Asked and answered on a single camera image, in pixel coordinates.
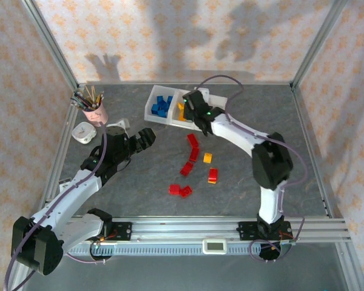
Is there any aluminium frame post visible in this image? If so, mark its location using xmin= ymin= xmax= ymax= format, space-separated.
xmin=291 ymin=0 xmax=349 ymax=89
xmin=20 ymin=0 xmax=80 ymax=89

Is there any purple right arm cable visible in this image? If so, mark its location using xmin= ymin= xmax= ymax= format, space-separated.
xmin=198 ymin=75 xmax=309 ymax=263

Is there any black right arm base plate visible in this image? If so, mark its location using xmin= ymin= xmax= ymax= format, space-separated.
xmin=238 ymin=221 xmax=292 ymax=242

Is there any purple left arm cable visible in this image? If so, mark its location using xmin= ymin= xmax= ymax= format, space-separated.
xmin=2 ymin=121 xmax=109 ymax=291

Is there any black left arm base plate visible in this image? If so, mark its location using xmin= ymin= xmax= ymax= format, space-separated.
xmin=101 ymin=222 xmax=133 ymax=242

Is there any white digital display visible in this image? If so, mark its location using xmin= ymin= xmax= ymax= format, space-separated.
xmin=202 ymin=238 xmax=228 ymax=255

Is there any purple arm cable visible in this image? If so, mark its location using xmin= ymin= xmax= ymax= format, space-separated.
xmin=2 ymin=121 xmax=109 ymax=291
xmin=198 ymin=75 xmax=309 ymax=263

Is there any white bin for blue bricks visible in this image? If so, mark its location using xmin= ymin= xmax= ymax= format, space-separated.
xmin=144 ymin=85 xmax=180 ymax=125

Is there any grey slotted cable duct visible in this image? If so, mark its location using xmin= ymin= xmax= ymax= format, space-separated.
xmin=65 ymin=242 xmax=277 ymax=256

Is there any pink pencil cup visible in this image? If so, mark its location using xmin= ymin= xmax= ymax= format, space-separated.
xmin=82 ymin=101 xmax=109 ymax=127

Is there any aluminium mounting rail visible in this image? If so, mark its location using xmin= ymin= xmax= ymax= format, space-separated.
xmin=60 ymin=216 xmax=351 ymax=243

